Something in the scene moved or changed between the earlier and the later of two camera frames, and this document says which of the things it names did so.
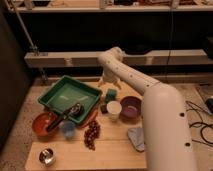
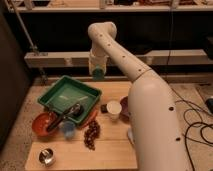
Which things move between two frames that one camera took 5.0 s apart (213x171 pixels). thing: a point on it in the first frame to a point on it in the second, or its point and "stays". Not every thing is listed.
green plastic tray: x=67 y=92 stays
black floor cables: x=210 y=144 stays
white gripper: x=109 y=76 to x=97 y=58
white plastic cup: x=114 y=109 stays
